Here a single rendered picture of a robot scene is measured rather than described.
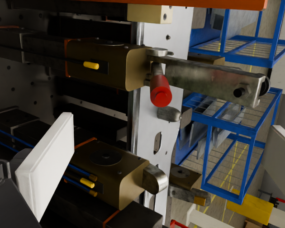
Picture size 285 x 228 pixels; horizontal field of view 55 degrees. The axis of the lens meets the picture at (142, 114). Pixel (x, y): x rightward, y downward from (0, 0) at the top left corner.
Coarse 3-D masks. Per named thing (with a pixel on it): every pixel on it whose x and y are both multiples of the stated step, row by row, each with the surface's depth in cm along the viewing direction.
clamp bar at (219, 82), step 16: (176, 64) 37; (192, 64) 35; (208, 64) 36; (176, 80) 38; (192, 80) 36; (208, 80) 34; (224, 80) 33; (240, 80) 31; (256, 80) 30; (224, 96) 33; (240, 96) 30; (256, 96) 31
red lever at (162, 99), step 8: (152, 64) 39; (160, 64) 39; (152, 72) 35; (160, 72) 34; (152, 80) 30; (160, 80) 29; (152, 88) 28; (160, 88) 27; (168, 88) 27; (152, 96) 27; (160, 96) 27; (168, 96) 27; (160, 104) 28
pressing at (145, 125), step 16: (176, 16) 55; (192, 16) 62; (144, 32) 47; (160, 32) 51; (176, 32) 56; (176, 48) 58; (128, 96) 50; (144, 96) 52; (176, 96) 64; (128, 112) 51; (144, 112) 54; (128, 128) 52; (144, 128) 55; (160, 128) 61; (176, 128) 69; (128, 144) 53; (144, 144) 57; (160, 144) 64; (160, 160) 66; (144, 192) 63; (160, 192) 71; (160, 208) 74
